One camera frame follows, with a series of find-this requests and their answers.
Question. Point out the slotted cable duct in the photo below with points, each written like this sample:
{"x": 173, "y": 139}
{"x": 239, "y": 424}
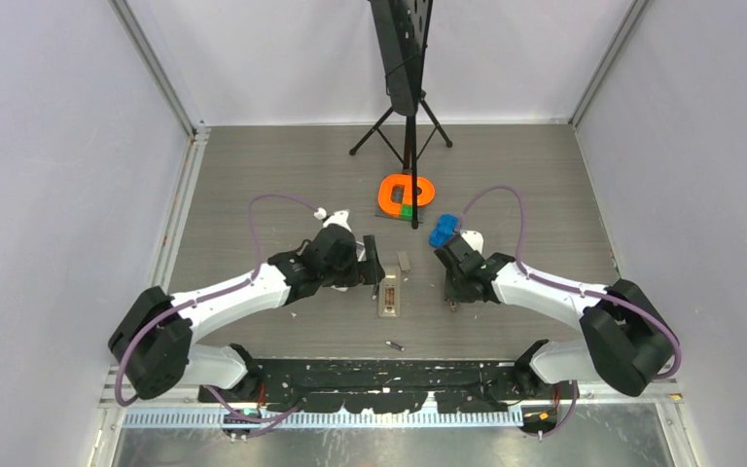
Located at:
{"x": 203, "y": 418}

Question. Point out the beige remote control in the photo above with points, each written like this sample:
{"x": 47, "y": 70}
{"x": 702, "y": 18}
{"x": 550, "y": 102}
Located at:
{"x": 389, "y": 294}

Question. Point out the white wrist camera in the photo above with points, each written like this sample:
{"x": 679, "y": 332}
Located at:
{"x": 338, "y": 218}
{"x": 474, "y": 239}

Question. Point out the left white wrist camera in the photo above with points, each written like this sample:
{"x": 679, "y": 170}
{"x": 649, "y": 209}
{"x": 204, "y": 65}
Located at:
{"x": 338, "y": 218}

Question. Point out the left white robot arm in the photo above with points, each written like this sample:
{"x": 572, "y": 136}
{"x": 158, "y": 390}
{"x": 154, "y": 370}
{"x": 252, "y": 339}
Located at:
{"x": 158, "y": 342}

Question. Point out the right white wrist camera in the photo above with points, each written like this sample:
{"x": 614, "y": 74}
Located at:
{"x": 474, "y": 239}

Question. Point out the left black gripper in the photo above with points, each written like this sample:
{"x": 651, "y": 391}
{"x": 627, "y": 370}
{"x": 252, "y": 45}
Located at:
{"x": 356, "y": 274}

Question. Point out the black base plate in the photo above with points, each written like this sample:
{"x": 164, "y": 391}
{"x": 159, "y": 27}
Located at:
{"x": 387, "y": 386}

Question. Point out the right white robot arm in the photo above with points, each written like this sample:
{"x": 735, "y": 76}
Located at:
{"x": 625, "y": 342}

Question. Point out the black tripod stand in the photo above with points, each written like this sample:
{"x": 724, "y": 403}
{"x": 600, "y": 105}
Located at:
{"x": 402, "y": 29}

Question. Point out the beige battery cover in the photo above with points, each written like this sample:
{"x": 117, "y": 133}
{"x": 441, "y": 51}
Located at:
{"x": 404, "y": 261}

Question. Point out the blue toy car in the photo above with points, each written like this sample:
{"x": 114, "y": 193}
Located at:
{"x": 446, "y": 228}

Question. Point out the orange and green block toy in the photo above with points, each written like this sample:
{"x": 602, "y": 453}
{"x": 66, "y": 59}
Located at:
{"x": 397, "y": 197}

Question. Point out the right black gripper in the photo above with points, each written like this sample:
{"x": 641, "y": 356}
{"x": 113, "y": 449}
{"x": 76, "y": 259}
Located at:
{"x": 451, "y": 293}

